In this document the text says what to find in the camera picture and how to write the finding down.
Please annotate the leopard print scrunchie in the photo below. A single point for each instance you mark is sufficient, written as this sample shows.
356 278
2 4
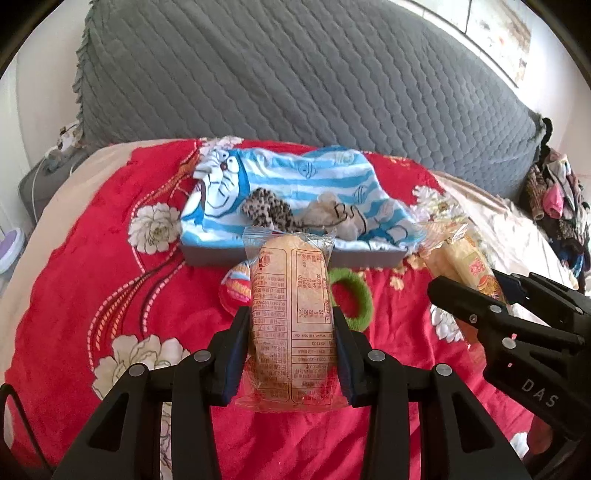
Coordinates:
270 210

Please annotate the grey quilted pillow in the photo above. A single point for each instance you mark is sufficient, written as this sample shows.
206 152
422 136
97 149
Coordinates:
300 74

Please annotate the grey box with Doraemon cloth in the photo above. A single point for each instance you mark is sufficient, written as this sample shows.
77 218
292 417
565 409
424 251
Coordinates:
286 180

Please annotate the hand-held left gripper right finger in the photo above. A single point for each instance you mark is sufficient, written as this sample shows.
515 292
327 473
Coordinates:
347 369

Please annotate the white container with purple lid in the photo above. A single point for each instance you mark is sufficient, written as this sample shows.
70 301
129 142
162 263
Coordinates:
10 249

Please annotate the beige sheer scrunchie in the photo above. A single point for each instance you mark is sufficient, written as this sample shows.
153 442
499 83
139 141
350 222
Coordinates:
332 212

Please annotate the red egg-shaped toy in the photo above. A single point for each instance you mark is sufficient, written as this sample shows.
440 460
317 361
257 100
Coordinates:
235 288

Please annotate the wall picture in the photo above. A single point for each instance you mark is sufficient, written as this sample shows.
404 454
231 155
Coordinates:
503 32

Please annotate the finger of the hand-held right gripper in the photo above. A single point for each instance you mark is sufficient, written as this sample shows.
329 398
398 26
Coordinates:
466 307
535 295

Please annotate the green scrunchie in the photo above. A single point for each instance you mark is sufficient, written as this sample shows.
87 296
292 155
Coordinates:
364 295

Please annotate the yellow snack packet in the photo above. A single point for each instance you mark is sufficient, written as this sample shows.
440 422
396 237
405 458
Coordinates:
466 263

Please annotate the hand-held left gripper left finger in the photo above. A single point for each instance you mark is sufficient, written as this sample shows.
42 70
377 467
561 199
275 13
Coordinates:
234 369

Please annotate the small clutter on bedside stand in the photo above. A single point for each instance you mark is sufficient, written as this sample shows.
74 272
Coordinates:
64 145

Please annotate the pile of clothes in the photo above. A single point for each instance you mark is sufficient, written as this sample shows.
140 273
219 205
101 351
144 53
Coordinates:
558 203

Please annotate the grey bedside stand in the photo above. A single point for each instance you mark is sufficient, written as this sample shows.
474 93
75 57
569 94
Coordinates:
46 189

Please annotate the red floral blanket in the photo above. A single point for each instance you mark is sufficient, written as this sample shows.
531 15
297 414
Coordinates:
92 240

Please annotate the clear bread packet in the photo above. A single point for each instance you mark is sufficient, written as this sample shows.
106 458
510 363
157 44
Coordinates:
291 314

